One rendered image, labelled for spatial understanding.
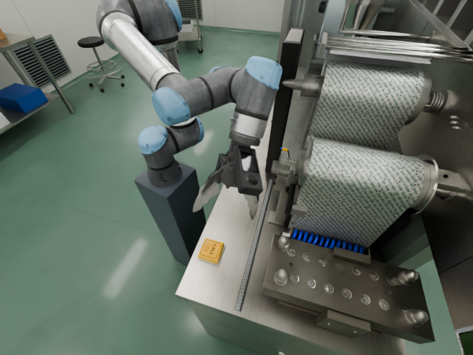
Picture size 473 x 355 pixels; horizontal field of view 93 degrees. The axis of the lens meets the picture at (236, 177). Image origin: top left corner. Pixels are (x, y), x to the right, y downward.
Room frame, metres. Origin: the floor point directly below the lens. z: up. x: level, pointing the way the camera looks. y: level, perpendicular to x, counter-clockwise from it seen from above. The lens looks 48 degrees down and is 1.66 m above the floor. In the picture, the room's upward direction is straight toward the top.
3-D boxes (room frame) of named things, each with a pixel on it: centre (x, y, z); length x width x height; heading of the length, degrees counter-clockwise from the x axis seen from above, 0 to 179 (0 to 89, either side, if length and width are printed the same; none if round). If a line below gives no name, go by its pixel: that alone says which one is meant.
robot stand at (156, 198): (0.70, 0.33, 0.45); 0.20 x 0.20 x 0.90; 60
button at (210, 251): (0.33, 0.09, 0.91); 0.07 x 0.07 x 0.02; 73
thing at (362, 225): (0.32, -0.28, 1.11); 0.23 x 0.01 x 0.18; 73
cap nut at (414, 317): (0.11, -0.43, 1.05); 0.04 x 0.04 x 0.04
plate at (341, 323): (0.10, -0.27, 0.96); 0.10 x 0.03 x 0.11; 73
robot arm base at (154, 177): (0.70, 0.33, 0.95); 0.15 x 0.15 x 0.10
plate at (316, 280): (0.19, -0.28, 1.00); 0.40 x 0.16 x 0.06; 73
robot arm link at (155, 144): (0.70, 0.32, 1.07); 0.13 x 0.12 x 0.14; 129
